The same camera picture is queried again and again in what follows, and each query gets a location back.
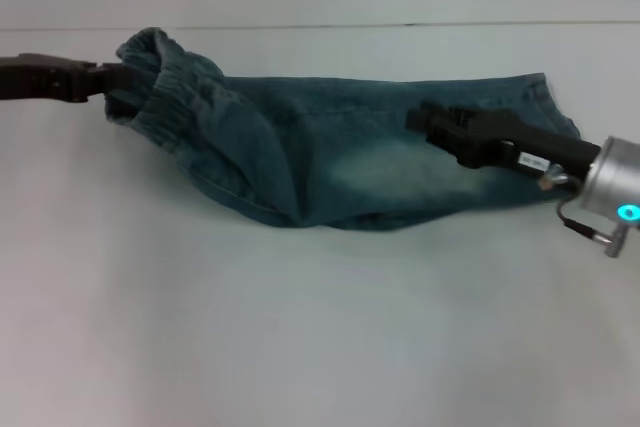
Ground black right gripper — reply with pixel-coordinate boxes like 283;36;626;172
404;101;603;182

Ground blue denim shorts with embroidery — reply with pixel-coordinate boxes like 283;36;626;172
103;25;584;231

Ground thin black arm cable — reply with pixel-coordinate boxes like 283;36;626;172
557;196;617;244

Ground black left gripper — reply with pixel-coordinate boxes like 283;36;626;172
0;52;146;112

